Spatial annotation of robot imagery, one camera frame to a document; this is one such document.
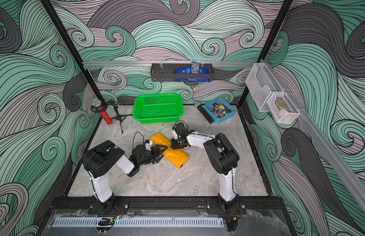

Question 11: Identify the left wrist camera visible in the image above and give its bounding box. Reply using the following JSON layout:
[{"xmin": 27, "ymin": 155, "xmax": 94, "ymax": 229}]
[{"xmin": 143, "ymin": 140, "xmax": 153, "ymax": 151}]

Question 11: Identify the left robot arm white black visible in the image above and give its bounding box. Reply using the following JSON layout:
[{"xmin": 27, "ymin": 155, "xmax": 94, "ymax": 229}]
[{"xmin": 82, "ymin": 140, "xmax": 169, "ymax": 215}]

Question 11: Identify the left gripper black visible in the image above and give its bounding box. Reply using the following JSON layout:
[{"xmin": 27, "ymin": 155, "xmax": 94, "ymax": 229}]
[{"xmin": 137, "ymin": 146, "xmax": 167, "ymax": 168}]

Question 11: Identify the blue tray with small parts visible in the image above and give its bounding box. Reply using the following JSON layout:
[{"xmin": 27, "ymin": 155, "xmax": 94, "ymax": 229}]
[{"xmin": 204, "ymin": 98, "xmax": 236, "ymax": 124}]

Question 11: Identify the small clear wall bin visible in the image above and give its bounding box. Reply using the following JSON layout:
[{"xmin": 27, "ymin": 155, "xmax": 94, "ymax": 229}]
[{"xmin": 267, "ymin": 92, "xmax": 299, "ymax": 124}]

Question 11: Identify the black remote control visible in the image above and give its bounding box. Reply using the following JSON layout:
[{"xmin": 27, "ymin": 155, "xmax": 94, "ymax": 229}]
[{"xmin": 195, "ymin": 102, "xmax": 214, "ymax": 124}]

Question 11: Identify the aluminium wall rail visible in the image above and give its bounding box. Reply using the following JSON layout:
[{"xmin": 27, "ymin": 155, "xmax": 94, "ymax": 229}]
[{"xmin": 82, "ymin": 60, "xmax": 256, "ymax": 67}]

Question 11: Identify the black wall shelf basket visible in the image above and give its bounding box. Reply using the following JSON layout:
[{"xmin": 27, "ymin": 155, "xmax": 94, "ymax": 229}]
[{"xmin": 151, "ymin": 63, "xmax": 214, "ymax": 82}]

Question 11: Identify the large clear wall bin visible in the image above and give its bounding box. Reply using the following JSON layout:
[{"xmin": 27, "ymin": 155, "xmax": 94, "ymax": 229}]
[{"xmin": 246, "ymin": 63, "xmax": 283, "ymax": 112}]

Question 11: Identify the green plastic basket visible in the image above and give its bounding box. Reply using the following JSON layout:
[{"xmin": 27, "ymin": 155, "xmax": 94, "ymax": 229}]
[{"xmin": 132, "ymin": 93, "xmax": 184, "ymax": 124}]

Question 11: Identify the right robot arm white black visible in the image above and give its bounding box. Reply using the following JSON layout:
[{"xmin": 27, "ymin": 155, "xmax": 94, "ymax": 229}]
[{"xmin": 171, "ymin": 121, "xmax": 239, "ymax": 214}]

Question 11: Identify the blue snack packet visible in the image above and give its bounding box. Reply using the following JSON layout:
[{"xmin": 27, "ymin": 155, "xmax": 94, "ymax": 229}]
[{"xmin": 174, "ymin": 62, "xmax": 211, "ymax": 74}]

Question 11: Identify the yellow pillowcase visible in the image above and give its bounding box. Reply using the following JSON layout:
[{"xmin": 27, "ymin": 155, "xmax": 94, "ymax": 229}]
[{"xmin": 150, "ymin": 133, "xmax": 189, "ymax": 169}]

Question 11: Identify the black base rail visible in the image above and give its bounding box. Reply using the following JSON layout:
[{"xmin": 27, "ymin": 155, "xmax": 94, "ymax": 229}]
[{"xmin": 50, "ymin": 196, "xmax": 287, "ymax": 216}]

